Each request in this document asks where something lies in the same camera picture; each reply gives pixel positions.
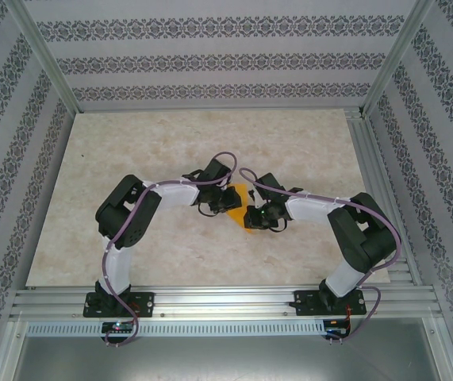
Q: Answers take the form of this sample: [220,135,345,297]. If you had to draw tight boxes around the orange paper sheet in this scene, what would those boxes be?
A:
[225,182,259,236]

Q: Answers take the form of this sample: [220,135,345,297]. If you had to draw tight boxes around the right controller board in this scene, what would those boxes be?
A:
[324,325,351,339]

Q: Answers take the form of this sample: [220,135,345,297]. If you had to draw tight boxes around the controller board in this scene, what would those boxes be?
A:
[101,321,135,334]
[324,325,351,339]

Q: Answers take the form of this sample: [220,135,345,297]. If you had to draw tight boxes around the grey metal panel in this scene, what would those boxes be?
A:
[13,336,447,381]

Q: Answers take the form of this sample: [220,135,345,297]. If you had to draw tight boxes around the left controller board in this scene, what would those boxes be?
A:
[101,321,135,334]

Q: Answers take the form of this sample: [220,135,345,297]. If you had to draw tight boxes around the thin black left cable loop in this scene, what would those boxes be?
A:
[196,202,221,218]

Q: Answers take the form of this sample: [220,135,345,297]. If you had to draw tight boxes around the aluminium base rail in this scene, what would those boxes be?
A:
[11,287,438,318]

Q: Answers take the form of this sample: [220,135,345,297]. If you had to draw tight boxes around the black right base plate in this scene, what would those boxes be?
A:
[294,289,367,318]

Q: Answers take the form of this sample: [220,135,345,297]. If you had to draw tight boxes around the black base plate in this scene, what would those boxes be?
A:
[294,289,367,318]
[83,291,155,318]

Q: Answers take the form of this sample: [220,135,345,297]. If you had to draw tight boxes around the slotted grey cable duct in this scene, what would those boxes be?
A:
[25,320,327,338]

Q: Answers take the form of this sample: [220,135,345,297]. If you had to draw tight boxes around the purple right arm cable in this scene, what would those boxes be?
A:
[240,168,402,344]

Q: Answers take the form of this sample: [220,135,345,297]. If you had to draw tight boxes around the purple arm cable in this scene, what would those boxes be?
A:
[240,168,402,344]
[102,151,239,349]

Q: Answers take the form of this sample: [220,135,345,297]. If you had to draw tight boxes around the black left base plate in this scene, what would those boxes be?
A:
[83,291,155,318]

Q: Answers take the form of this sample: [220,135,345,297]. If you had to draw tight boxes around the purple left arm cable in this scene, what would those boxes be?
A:
[102,151,239,349]

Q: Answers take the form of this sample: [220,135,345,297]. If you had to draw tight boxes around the aluminium right frame post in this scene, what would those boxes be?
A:
[360,0,437,116]

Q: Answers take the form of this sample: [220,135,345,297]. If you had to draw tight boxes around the aluminium frame post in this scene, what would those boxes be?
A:
[360,0,437,116]
[6,0,83,116]

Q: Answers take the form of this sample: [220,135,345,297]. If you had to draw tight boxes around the aluminium left frame post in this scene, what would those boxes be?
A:
[6,0,83,116]

